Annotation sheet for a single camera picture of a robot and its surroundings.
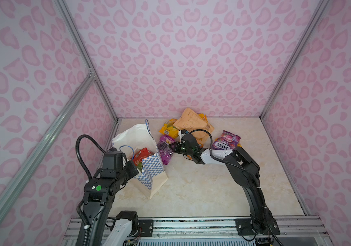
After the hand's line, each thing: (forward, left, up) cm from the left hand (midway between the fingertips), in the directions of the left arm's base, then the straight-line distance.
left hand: (134, 164), depth 70 cm
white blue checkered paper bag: (0, -7, -13) cm, 14 cm away
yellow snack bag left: (+36, -13, -19) cm, 43 cm away
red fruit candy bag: (+14, +3, -16) cm, 21 cm away
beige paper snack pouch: (+40, -29, -15) cm, 51 cm away
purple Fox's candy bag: (+23, -50, -16) cm, 57 cm away
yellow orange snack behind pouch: (+48, -39, -19) cm, 65 cm away
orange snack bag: (+29, -35, -19) cm, 49 cm away
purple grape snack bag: (+15, -12, -15) cm, 24 cm away
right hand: (+20, -14, -15) cm, 29 cm away
